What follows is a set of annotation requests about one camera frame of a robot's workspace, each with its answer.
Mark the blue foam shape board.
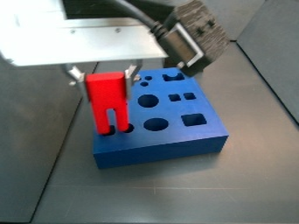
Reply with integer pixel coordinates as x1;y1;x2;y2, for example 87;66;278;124
94;68;230;168

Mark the silver gripper plate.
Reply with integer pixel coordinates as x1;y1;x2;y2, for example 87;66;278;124
0;0;166;102

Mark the red two-pronged peg block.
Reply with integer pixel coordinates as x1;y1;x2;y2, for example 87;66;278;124
86;72;129;135

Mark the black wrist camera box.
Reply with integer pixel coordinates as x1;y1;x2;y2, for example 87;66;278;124
158;0;230;77

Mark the black camera cable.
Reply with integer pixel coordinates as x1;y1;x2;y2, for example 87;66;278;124
110;0;165;33

